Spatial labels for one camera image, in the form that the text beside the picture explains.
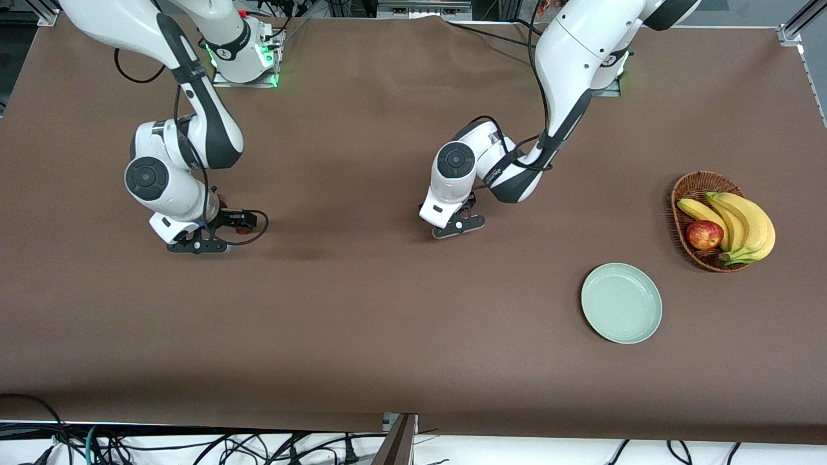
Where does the pale green round plate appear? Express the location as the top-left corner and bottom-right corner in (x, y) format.
(581, 262), (664, 345)

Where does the brown table cover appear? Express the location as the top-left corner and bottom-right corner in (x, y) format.
(0, 12), (827, 445)

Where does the grey metal box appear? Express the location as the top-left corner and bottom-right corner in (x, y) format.
(377, 0), (474, 20)

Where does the brown wicker basket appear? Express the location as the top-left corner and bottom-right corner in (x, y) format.
(670, 170), (753, 273)

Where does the small yellow banana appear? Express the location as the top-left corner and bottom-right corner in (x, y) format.
(676, 198), (731, 253)

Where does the red yellow apple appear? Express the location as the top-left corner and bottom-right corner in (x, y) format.
(686, 220), (725, 252)

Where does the large yellow banana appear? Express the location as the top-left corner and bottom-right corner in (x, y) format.
(711, 192), (776, 267)

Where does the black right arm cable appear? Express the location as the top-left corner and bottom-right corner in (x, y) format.
(114, 46), (269, 247)

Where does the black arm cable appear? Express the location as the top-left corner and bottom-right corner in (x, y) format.
(114, 46), (269, 247)
(468, 0), (563, 191)

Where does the teal floor cable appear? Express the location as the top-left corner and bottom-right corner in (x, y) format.
(84, 424), (105, 465)

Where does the black floor cable with plug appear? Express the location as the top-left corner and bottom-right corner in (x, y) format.
(336, 431), (360, 465)

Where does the brown post with bracket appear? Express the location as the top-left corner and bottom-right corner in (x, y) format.
(372, 413), (419, 465)

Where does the black cable on cover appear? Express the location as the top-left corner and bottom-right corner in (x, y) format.
(443, 18), (540, 49)

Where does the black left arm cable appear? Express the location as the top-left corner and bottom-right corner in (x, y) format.
(468, 0), (563, 191)

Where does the aluminium table edge rail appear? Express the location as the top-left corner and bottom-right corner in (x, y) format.
(799, 44), (827, 128)

